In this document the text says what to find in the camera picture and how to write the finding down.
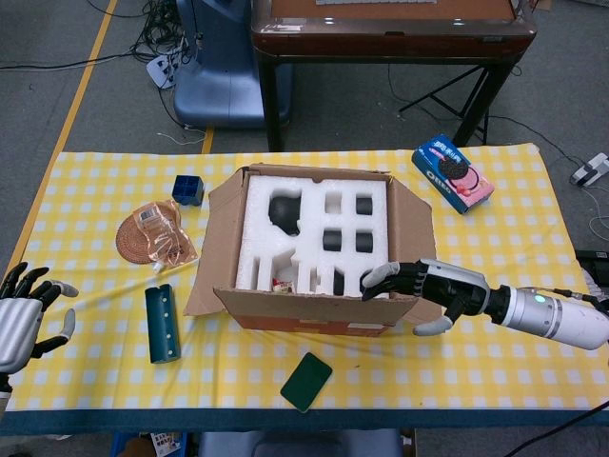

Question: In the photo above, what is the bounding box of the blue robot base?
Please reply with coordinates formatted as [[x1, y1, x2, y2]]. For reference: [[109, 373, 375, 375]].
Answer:
[[172, 0, 292, 129]]

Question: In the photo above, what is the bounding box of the red white packet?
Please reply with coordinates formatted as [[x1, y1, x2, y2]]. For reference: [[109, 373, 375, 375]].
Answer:
[[270, 268, 297, 295]]

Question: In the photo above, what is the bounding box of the black rounded object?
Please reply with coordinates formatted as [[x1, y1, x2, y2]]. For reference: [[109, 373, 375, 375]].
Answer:
[[268, 189, 304, 238]]

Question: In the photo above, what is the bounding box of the brown mahjong table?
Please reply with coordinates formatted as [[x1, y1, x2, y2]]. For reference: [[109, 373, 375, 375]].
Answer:
[[250, 0, 539, 152]]

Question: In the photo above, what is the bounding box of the large red cardboard box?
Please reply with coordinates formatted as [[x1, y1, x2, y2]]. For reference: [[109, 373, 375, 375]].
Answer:
[[183, 163, 446, 338]]

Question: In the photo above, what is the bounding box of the blue padded stool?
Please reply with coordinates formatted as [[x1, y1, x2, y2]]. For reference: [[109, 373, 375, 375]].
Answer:
[[197, 427, 403, 457]]

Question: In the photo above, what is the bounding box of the blue four-cell plastic block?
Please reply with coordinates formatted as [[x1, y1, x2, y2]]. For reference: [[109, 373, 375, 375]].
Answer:
[[171, 174, 206, 208]]

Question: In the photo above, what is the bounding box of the green yellow sponge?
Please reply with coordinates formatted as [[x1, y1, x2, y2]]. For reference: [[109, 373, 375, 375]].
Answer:
[[280, 351, 334, 413]]

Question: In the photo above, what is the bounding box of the white power strip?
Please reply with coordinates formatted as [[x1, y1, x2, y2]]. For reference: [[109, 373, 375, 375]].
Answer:
[[146, 52, 186, 89]]

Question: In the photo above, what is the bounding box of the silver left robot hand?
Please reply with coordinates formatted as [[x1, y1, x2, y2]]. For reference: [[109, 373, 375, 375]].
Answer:
[[0, 261, 80, 376]]

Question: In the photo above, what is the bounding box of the dark teal under cloth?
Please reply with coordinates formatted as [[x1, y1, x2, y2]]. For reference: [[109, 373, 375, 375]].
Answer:
[[0, 407, 609, 437]]

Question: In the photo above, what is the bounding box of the dark teal plastic tray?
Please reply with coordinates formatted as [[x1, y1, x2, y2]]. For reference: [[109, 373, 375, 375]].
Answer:
[[145, 284, 183, 366]]

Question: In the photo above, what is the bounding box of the yellow white checkered tablecloth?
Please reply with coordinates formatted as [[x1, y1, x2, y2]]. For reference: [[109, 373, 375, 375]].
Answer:
[[0, 141, 609, 413]]

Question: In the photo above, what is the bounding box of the white foam insert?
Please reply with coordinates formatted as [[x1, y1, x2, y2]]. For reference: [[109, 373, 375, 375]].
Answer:
[[234, 173, 391, 299]]

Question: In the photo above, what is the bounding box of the thin white floor cable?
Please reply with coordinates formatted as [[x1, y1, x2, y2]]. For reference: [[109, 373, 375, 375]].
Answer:
[[156, 124, 208, 147]]

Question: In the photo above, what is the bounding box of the clear plastic snack bag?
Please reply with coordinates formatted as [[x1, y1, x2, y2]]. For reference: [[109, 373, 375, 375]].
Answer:
[[131, 198, 199, 273]]

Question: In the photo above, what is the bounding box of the blue Oreo cookie box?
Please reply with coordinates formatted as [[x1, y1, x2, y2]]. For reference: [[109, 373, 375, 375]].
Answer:
[[411, 134, 495, 215]]

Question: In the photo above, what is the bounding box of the white floor device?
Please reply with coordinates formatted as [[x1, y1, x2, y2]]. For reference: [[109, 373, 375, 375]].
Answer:
[[570, 151, 609, 187]]

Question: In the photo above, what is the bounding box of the black cable tangle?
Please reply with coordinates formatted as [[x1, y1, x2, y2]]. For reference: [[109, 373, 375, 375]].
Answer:
[[128, 0, 201, 66]]

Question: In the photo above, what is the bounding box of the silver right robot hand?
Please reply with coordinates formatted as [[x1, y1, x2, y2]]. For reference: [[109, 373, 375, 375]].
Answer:
[[360, 258, 492, 337]]

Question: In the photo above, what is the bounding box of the round woven rattan coaster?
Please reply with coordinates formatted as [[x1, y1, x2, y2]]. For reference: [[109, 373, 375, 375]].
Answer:
[[115, 211, 158, 264]]

